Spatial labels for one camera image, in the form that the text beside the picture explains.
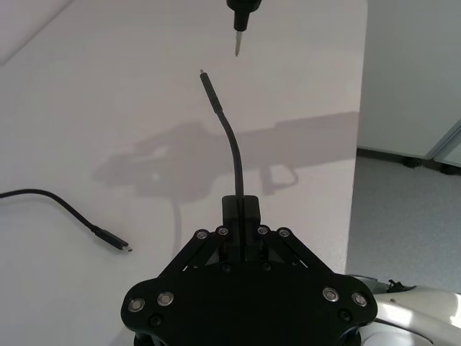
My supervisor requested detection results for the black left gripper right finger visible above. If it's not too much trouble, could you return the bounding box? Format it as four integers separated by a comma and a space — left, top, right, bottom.
241, 195, 328, 274

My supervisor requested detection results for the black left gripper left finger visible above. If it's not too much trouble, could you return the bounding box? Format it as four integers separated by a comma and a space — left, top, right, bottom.
159, 195, 242, 279

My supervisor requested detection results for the black cable with slim plug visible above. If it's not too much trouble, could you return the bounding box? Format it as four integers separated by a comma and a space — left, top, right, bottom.
197, 68, 246, 198

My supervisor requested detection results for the black connector with silver tip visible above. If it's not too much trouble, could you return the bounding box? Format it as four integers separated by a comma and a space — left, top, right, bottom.
225, 0, 261, 58

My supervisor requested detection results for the white table cloth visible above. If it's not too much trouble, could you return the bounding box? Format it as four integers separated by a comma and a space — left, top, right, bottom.
0, 0, 369, 346

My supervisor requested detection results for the pale grey robot shell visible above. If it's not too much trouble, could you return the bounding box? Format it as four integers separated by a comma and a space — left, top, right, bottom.
344, 272, 461, 346

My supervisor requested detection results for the black cable with flat plug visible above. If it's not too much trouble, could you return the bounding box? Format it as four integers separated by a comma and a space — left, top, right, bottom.
0, 188, 133, 254

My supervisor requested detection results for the grey metal partition frame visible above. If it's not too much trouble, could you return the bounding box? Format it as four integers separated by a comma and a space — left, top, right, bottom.
427, 121, 461, 164

